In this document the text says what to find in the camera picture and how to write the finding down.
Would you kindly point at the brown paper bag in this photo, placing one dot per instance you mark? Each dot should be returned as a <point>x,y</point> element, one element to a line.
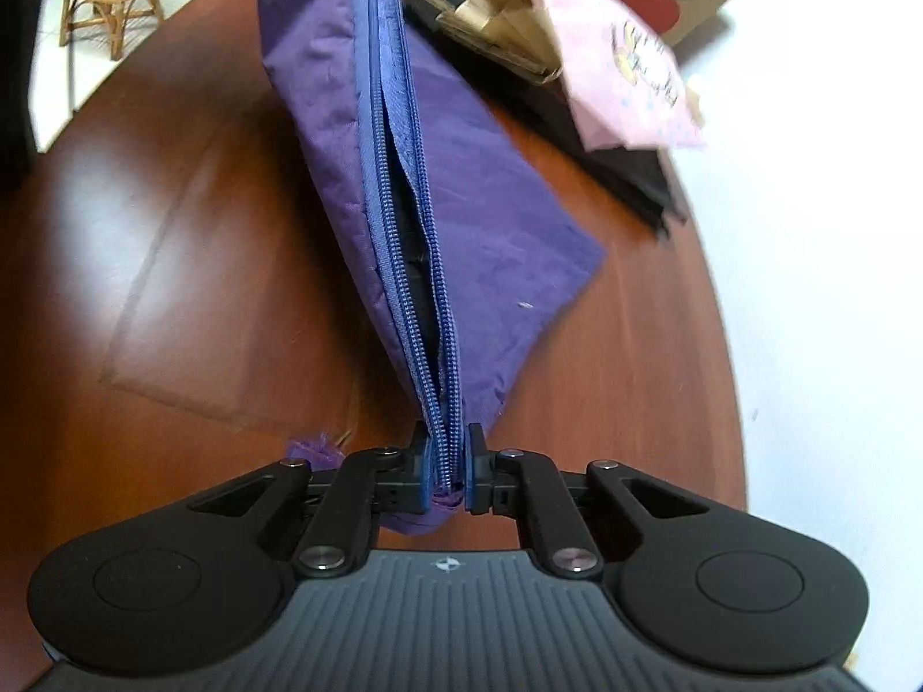
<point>497,11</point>

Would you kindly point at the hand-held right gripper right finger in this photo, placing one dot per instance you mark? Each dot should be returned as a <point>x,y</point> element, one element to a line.
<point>472,472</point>

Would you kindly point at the purple shopping bag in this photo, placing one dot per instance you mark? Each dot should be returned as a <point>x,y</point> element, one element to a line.
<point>490,245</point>

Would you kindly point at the pink paper bag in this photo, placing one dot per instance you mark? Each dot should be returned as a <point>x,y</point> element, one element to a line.
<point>613,79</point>

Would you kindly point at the black object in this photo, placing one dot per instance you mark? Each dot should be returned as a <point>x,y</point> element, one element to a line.
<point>18,86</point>

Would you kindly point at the black fabric bag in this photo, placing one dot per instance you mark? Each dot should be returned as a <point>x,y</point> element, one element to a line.
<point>627,173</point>

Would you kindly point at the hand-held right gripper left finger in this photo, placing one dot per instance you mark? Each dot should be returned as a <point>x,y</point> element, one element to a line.
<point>418,479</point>

